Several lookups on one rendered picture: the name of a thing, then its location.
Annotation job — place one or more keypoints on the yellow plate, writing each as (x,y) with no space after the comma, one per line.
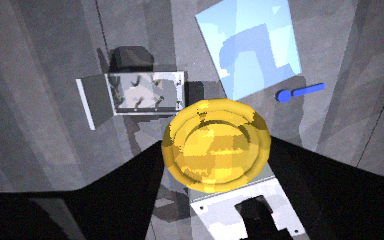
(216,145)

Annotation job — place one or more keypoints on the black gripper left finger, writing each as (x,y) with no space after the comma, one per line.
(118,206)

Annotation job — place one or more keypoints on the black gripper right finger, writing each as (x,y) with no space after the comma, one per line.
(332,200)

